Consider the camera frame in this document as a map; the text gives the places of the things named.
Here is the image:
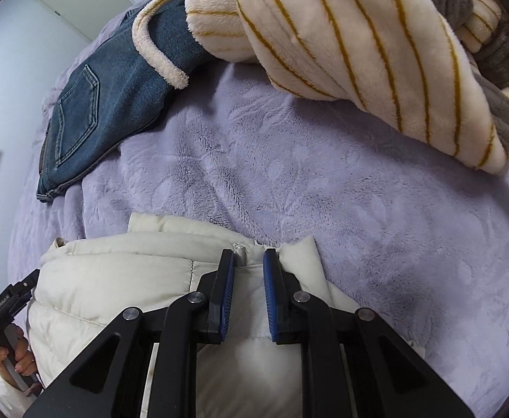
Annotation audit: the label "person's left hand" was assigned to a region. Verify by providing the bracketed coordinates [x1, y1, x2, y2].
[0, 326, 36, 378]

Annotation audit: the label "striped cream fleece robe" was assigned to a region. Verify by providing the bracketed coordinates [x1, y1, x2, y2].
[185, 0, 509, 175]

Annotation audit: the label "cream puffer jacket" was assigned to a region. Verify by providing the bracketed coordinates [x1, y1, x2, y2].
[0, 211, 427, 418]

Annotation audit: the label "purple fleece blanket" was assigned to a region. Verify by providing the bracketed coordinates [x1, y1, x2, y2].
[8, 9, 509, 418]

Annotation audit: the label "blue fleece-lined jeans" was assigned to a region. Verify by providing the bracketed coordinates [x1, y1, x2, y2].
[36, 0, 211, 203]

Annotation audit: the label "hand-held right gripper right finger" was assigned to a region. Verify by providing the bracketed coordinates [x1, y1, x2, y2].
[263, 248, 477, 418]

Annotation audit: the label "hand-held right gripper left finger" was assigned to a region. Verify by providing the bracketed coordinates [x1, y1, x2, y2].
[23, 249, 237, 418]

